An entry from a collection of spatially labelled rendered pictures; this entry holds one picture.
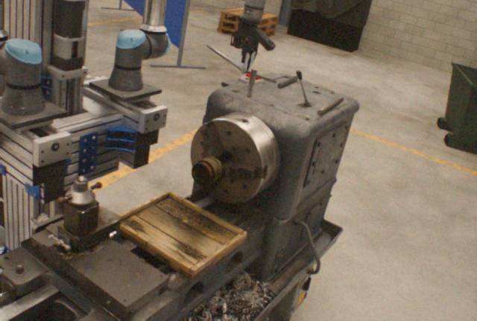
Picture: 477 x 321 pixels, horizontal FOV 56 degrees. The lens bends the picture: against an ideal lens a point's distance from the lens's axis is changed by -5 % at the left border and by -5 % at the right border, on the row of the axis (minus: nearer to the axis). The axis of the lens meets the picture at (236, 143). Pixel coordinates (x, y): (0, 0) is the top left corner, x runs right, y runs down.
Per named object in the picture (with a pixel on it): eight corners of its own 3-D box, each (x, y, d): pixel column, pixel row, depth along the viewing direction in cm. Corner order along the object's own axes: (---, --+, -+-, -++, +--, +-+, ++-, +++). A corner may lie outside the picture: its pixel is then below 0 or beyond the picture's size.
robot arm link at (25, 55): (27, 89, 150) (27, 48, 145) (-6, 80, 152) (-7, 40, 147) (48, 80, 161) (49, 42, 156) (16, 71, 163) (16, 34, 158)
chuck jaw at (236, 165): (237, 156, 169) (266, 164, 163) (235, 168, 171) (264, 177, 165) (218, 164, 160) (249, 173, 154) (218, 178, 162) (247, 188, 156)
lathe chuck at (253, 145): (196, 170, 190) (216, 99, 176) (260, 211, 177) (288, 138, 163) (182, 176, 183) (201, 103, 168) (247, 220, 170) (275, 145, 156)
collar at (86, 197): (82, 186, 130) (83, 177, 129) (100, 199, 126) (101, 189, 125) (59, 196, 123) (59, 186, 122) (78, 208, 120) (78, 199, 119)
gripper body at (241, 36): (240, 45, 186) (246, 16, 181) (258, 51, 182) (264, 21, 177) (229, 47, 179) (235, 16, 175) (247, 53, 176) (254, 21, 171)
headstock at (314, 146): (260, 140, 249) (275, 68, 233) (342, 175, 228) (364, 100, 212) (188, 173, 202) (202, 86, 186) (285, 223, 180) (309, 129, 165)
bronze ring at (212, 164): (207, 149, 165) (191, 156, 158) (229, 160, 161) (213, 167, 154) (203, 173, 169) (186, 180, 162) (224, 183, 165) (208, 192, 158)
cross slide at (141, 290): (68, 220, 146) (68, 208, 144) (168, 290, 127) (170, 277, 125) (22, 240, 133) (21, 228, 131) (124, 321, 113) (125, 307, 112)
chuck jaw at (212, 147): (220, 153, 173) (209, 123, 173) (231, 150, 170) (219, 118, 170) (202, 162, 164) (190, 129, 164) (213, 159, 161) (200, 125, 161)
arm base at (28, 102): (-8, 103, 158) (-8, 77, 154) (30, 96, 170) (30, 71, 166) (16, 118, 151) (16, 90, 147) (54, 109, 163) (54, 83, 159)
